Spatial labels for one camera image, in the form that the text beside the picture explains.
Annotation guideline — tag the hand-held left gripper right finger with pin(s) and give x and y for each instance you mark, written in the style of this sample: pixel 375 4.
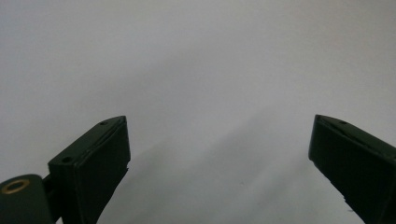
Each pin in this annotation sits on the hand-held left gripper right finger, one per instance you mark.
pixel 358 161

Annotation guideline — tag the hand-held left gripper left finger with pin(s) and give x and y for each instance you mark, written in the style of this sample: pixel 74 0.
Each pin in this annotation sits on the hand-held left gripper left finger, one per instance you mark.
pixel 90 168

